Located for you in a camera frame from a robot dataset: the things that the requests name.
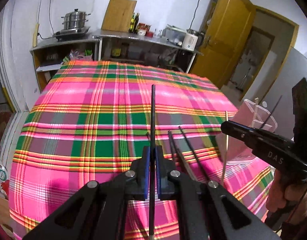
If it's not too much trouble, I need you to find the stainless steel steamer pot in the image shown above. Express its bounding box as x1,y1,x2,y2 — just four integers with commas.
61,9,90,30

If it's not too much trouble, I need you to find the white electric kettle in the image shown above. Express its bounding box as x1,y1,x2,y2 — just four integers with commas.
182,29,204,51

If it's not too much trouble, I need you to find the person's right hand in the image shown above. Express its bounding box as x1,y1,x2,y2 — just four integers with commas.
266,170,307,225

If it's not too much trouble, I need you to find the yellow wooden door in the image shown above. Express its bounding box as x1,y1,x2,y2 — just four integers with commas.
190,0,256,88

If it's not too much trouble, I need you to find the metal kitchen shelf table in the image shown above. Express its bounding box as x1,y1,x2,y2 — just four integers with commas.
30,30,199,90

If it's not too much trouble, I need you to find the black chopstick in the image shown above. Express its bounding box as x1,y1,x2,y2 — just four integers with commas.
179,126,210,181
259,95,283,129
149,85,156,240
168,131,176,162

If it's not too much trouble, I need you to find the clear acrylic utensil holder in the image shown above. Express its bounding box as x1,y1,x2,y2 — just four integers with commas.
216,99,278,165

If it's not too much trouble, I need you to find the light wooden chopstick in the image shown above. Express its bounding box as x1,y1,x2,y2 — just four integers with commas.
220,110,229,186
176,147,198,181

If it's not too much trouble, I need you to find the dark oil bottle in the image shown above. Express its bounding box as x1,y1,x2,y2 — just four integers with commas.
132,12,139,34

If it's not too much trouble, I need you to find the wooden cutting board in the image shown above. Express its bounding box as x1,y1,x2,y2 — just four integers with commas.
101,0,137,32

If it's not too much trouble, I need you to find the red lidded jar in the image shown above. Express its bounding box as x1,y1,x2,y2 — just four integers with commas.
137,23,154,37

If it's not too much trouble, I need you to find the yellow power strip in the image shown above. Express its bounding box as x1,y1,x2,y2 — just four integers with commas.
32,23,40,48

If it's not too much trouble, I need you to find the pink plaid tablecloth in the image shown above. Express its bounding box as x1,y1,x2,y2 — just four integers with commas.
9,61,273,239

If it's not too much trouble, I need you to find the black induction cooker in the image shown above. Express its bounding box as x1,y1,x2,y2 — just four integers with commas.
53,27,89,41

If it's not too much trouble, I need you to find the clear plastic storage box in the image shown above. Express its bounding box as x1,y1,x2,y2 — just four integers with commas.
162,24,187,46

